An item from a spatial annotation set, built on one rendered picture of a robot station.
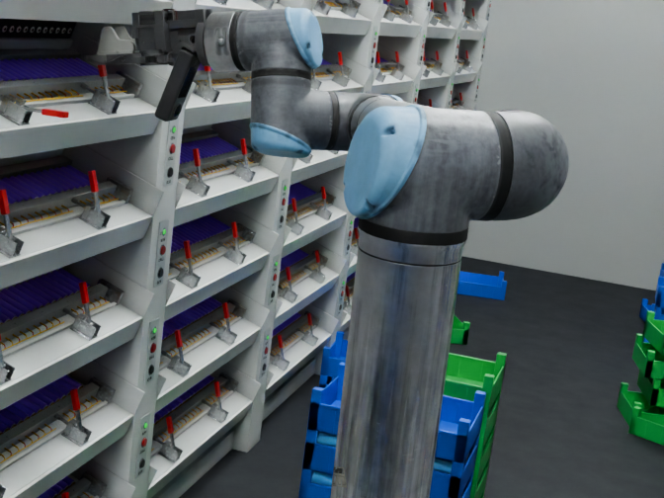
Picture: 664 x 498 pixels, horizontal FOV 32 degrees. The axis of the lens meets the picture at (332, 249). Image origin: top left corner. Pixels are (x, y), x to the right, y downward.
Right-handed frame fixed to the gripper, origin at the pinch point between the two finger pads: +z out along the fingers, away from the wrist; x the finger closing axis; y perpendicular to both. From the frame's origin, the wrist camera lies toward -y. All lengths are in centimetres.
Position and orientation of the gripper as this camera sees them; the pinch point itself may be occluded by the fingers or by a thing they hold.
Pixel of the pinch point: (95, 61)
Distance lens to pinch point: 189.4
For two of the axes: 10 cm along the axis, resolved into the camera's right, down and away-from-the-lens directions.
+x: -2.8, 1.8, -9.4
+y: -0.5, -9.8, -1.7
